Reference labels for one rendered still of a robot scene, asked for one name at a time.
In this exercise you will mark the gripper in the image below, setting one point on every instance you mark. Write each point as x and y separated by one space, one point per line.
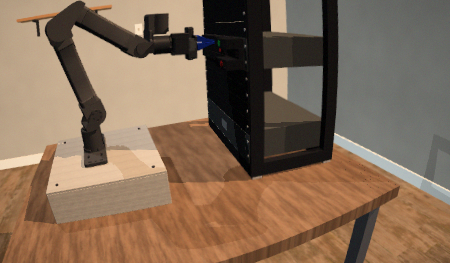
206 42

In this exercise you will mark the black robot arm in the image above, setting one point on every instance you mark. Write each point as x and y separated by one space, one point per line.
59 29

